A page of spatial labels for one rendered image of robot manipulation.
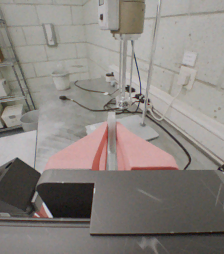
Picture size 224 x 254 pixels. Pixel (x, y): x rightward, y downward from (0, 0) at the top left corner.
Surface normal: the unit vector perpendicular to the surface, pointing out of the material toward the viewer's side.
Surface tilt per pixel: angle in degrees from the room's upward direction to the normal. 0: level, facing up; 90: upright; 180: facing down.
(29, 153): 0
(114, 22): 90
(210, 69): 90
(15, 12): 90
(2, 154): 0
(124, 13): 90
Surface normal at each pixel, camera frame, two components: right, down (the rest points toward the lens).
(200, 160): -0.01, -0.81
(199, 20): -0.93, 0.22
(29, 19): 0.36, 0.54
